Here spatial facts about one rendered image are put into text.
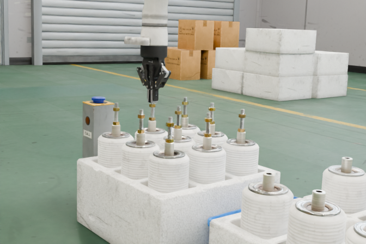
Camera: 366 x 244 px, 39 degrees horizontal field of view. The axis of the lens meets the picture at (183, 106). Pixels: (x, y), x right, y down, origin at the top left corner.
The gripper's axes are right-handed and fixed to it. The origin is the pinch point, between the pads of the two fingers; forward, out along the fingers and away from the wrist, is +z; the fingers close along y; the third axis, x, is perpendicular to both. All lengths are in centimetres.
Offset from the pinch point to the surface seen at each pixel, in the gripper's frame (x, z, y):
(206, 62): -281, 18, 264
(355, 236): 21, 10, -75
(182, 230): 14.9, 25.7, -30.6
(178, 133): 1.2, 8.2, -12.8
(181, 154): 11.0, 9.8, -25.0
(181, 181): 13.0, 15.4, -27.5
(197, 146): 2.8, 9.8, -21.7
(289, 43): -230, -8, 124
